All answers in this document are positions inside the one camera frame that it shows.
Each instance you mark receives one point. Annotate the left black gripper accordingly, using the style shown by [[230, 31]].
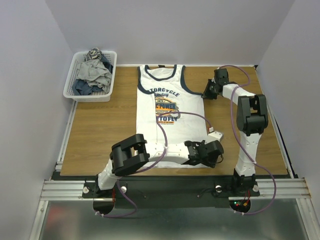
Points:
[[211, 163]]

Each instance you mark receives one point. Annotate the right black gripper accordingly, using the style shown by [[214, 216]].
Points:
[[208, 91]]

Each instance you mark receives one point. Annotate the white printed tank top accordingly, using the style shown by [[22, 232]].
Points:
[[167, 111]]

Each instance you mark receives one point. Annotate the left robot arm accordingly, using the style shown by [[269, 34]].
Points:
[[135, 154]]

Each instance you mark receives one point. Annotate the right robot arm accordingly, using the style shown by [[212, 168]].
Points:
[[251, 122]]

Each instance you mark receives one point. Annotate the grey tank top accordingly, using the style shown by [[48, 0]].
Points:
[[95, 73]]

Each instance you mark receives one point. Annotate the patterned dark tank top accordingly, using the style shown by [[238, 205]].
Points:
[[93, 54]]

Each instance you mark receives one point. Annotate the navy blue tank top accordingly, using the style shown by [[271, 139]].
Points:
[[82, 88]]

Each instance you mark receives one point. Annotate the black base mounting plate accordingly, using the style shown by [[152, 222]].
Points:
[[150, 192]]

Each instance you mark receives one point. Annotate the white plastic basket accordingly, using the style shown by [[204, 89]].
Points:
[[109, 59]]

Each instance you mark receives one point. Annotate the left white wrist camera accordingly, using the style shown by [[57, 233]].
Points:
[[214, 135]]

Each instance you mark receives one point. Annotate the aluminium frame rail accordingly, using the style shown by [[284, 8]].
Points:
[[62, 190]]

